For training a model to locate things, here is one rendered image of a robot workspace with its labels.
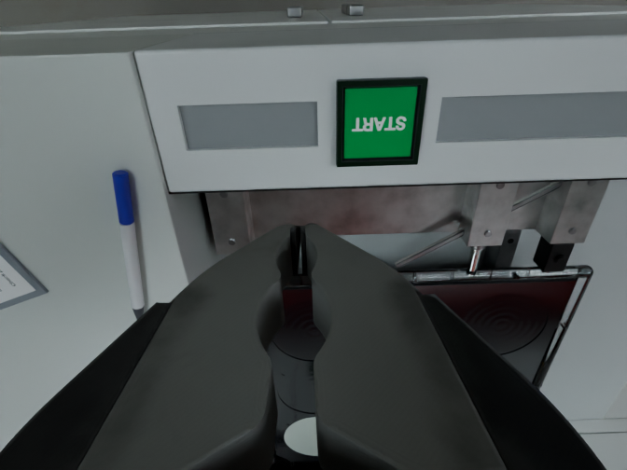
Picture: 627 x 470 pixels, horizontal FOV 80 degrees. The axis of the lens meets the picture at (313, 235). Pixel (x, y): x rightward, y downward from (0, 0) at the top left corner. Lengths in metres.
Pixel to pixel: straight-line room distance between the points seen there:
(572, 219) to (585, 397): 0.46
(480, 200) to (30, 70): 0.35
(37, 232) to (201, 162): 0.14
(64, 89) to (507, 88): 0.28
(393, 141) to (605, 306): 0.48
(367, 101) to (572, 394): 0.67
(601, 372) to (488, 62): 0.61
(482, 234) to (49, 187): 0.36
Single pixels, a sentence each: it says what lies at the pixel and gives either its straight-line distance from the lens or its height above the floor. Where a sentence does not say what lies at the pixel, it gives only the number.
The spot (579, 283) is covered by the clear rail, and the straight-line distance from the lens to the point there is 0.49.
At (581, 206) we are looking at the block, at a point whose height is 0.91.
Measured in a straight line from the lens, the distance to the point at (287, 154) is 0.27.
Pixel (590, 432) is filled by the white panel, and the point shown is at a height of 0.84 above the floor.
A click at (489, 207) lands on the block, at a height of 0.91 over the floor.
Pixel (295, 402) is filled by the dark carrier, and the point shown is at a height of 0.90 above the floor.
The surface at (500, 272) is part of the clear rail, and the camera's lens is 0.44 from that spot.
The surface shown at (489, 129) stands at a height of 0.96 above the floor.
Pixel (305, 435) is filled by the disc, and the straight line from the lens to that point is 0.62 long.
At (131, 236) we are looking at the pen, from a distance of 0.31.
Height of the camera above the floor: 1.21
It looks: 58 degrees down
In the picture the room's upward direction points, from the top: 178 degrees clockwise
